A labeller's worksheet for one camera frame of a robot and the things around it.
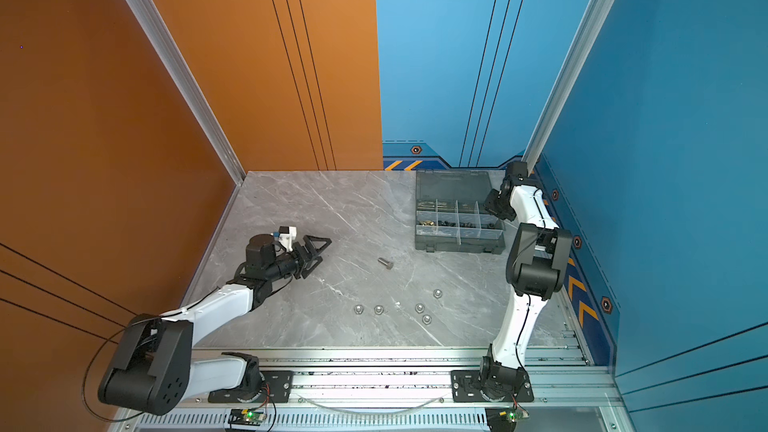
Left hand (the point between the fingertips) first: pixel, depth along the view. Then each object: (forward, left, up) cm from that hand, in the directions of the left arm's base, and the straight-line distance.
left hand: (328, 247), depth 85 cm
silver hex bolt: (+1, -17, -11) cm, 21 cm away
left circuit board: (-39, +16, -14) cm, 44 cm away
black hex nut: (+16, -53, -10) cm, 56 cm away
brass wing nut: (+17, -30, -11) cm, 37 cm away
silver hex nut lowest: (-16, -28, -12) cm, 35 cm away
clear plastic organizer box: (+19, -39, -9) cm, 44 cm away
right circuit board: (-39, -46, -14) cm, 61 cm away
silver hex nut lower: (-13, -26, -11) cm, 32 cm away
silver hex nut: (-13, -15, -11) cm, 23 cm away
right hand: (+18, -51, -3) cm, 54 cm away
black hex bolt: (+17, -45, -11) cm, 49 cm away
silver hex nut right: (-8, -32, -12) cm, 35 cm away
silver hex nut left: (-13, -9, -12) cm, 20 cm away
